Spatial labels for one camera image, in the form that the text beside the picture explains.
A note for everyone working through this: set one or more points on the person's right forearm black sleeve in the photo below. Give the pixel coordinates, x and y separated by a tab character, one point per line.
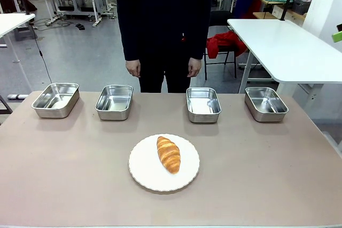
129	41

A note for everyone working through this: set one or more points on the person's left forearm black sleeve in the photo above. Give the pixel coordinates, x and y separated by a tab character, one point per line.
200	39

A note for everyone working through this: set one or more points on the steel rectangular container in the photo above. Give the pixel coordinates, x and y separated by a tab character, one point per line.
265	103
203	105
54	100
115	102

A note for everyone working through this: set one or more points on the golden croissant bread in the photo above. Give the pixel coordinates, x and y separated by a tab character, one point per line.
168	154

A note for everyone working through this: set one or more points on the person's left hand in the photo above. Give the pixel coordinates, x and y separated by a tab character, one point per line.
194	67

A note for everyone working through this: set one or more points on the person's right hand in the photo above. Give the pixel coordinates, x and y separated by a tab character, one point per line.
132	68

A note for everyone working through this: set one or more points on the grey plastic basket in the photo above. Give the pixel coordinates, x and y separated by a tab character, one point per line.
302	5

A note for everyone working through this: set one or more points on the large white side table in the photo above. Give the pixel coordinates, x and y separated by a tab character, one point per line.
288	49

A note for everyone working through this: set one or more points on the wooden shelf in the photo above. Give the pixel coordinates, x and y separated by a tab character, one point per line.
270	14

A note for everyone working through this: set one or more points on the black folding chair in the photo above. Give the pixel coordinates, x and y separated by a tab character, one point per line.
223	22

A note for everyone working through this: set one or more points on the red cloth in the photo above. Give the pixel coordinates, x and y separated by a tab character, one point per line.
220	42

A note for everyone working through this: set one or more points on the person in black clothes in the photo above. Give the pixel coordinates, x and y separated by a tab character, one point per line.
164	11

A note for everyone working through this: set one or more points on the white scalloped plate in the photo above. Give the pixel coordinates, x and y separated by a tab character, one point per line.
145	166

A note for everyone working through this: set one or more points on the small black floor object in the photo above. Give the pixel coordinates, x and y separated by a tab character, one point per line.
80	26

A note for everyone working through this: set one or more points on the white power strip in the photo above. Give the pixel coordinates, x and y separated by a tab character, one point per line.
52	21

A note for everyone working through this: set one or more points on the small white side table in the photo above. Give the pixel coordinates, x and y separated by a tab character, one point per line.
13	22

